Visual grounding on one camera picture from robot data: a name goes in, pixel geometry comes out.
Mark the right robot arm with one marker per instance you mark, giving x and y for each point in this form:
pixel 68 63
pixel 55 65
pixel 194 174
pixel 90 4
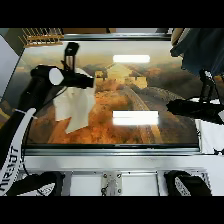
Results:
pixel 186 185

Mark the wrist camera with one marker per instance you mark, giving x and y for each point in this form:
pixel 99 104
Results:
pixel 71 50
pixel 206 83

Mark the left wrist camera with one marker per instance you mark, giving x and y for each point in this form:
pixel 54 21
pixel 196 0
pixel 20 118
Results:
pixel 71 50

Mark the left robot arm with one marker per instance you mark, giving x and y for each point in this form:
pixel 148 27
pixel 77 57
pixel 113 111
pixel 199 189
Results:
pixel 31 91

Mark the beige garment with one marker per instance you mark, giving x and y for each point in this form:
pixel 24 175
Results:
pixel 176 35

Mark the dark blue garment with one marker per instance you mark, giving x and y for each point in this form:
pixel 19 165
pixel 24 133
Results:
pixel 203 46

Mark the white garment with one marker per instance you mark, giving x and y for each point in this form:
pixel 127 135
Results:
pixel 76 105

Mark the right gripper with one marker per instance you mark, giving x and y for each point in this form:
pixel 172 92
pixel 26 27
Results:
pixel 185 107

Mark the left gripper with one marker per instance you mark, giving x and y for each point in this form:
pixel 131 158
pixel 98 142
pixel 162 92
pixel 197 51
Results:
pixel 79 80

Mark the white printed T-shirt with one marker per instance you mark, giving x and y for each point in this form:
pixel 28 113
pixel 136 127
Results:
pixel 210 136

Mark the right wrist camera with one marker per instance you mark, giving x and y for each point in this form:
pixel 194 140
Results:
pixel 206 83

